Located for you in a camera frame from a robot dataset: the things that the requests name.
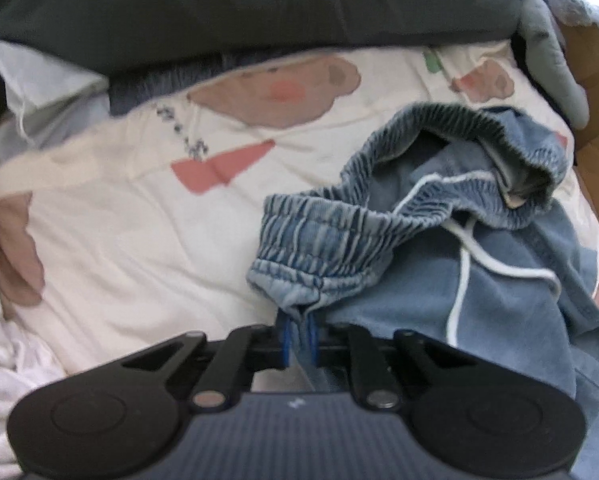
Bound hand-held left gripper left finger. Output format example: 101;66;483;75
120;310;292;413

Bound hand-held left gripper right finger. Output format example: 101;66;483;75
307;322;480;413

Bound blue denim pants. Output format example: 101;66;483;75
246;102;599;480

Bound cream bear print bedsheet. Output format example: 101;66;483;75
0;42;599;376

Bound white crumpled cloth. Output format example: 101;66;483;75
0;287;67;478

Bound blue ribbed cloth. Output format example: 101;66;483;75
109;67;240;117

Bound dark grey pillow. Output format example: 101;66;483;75
0;0;525;78

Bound pale blue cloth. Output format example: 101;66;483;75
0;37;111;161

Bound grey plush toy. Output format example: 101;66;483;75
517;0;591;131

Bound grey fluffy cloth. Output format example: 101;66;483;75
529;0;599;61

